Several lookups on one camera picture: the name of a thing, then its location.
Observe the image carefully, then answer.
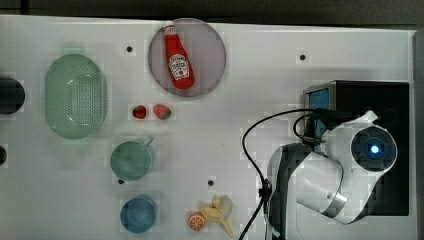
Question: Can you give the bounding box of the black toaster oven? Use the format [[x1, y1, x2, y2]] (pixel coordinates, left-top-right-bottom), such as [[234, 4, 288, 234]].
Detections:
[[303, 80, 410, 216]]

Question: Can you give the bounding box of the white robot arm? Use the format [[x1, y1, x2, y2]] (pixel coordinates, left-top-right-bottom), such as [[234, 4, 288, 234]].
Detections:
[[264, 111, 398, 240]]

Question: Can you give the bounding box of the pink strawberry toy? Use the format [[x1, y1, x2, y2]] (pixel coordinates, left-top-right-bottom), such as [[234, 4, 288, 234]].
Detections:
[[153, 104, 172, 120]]

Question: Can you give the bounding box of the red ketchup bottle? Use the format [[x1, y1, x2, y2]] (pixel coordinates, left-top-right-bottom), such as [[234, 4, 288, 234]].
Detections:
[[163, 21, 195, 90]]

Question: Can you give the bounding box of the red strawberry toy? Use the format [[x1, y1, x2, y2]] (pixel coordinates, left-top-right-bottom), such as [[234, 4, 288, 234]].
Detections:
[[132, 105, 147, 120]]

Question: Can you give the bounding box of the grey round plate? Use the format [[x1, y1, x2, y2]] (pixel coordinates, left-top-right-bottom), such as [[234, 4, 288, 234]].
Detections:
[[148, 18, 226, 97]]

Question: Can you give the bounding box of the peeled banana toy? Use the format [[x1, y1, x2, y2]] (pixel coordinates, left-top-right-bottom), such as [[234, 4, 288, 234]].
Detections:
[[199, 195, 234, 238]]

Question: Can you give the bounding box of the orange slice toy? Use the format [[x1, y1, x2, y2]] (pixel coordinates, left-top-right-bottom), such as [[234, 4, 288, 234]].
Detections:
[[187, 212, 206, 231]]

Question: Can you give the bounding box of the blue cup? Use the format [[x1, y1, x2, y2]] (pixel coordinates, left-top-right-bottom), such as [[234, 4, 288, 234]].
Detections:
[[120, 194, 157, 233]]

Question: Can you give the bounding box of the green oval colander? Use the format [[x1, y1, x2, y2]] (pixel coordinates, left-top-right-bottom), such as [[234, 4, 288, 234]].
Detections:
[[45, 54, 107, 139]]

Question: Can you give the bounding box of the small black cylinder holder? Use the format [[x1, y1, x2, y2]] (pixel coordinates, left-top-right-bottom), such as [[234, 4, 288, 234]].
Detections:
[[0, 146, 7, 165]]

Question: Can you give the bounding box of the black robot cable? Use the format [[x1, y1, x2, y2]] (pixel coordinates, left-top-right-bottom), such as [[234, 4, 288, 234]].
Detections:
[[237, 107, 354, 240]]

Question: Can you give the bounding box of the green cup with handle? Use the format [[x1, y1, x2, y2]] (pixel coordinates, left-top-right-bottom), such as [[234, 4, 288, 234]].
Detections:
[[110, 136, 154, 182]]

